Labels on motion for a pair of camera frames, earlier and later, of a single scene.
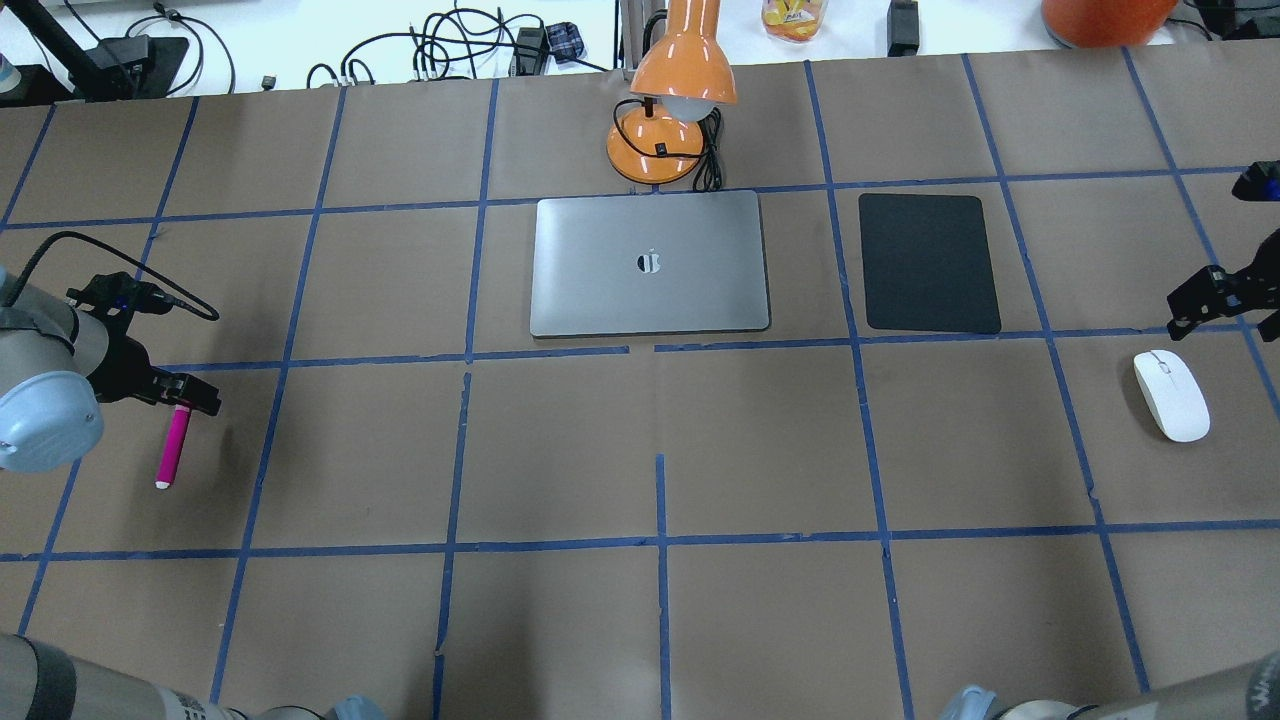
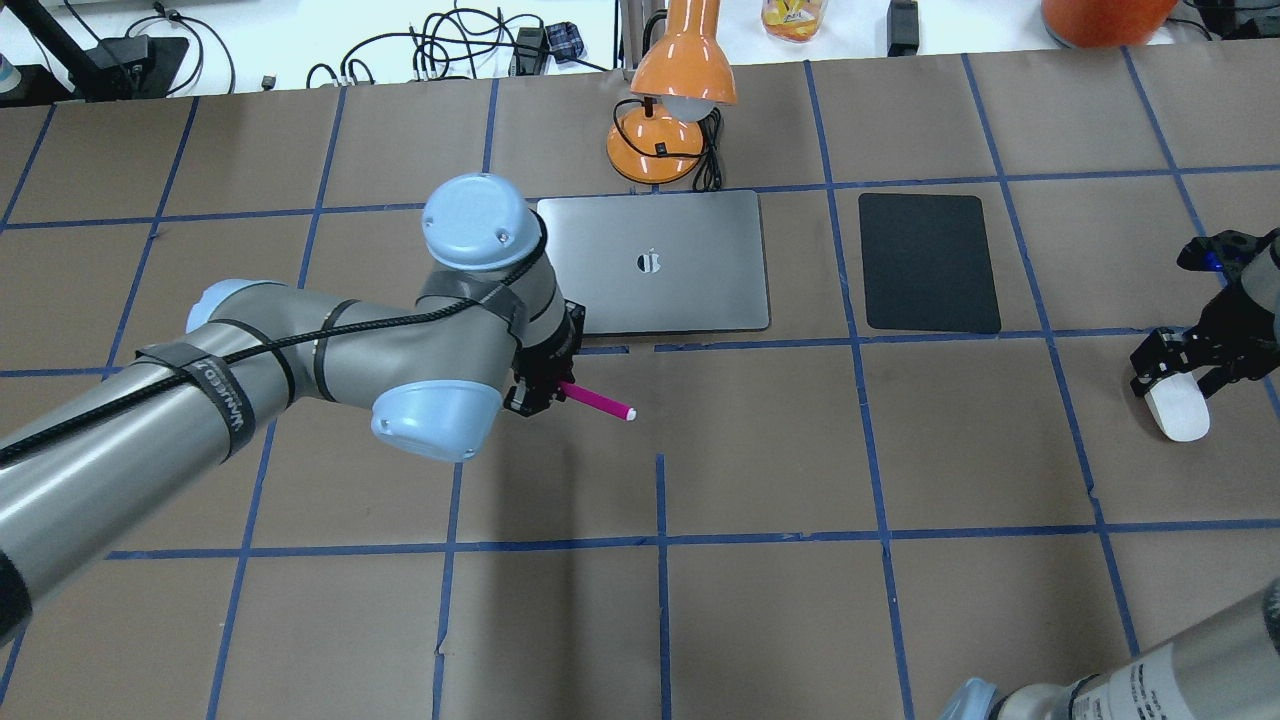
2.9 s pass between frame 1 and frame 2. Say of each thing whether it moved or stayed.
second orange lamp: stayed
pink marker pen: moved
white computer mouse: stayed
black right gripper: moved
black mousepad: stayed
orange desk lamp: stayed
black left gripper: moved
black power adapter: stayed
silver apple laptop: stayed
